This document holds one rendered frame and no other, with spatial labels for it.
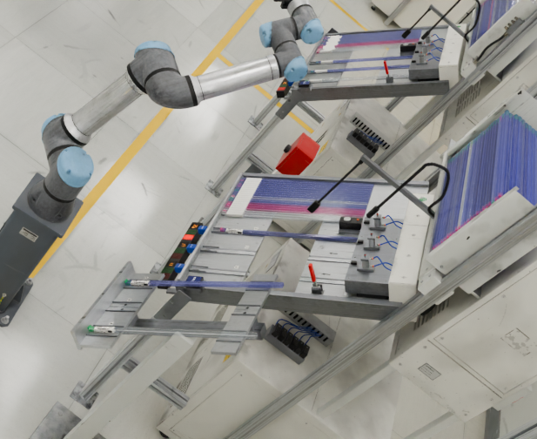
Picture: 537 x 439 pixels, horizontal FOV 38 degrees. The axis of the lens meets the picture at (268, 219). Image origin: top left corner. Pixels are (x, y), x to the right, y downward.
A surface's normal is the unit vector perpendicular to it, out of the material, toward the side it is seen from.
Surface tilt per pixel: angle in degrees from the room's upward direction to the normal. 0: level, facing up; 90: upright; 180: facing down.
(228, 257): 43
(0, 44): 0
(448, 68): 90
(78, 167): 8
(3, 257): 90
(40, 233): 90
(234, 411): 90
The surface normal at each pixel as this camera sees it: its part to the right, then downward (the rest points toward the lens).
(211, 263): -0.11, -0.83
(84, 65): 0.57, -0.57
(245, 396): -0.28, 0.55
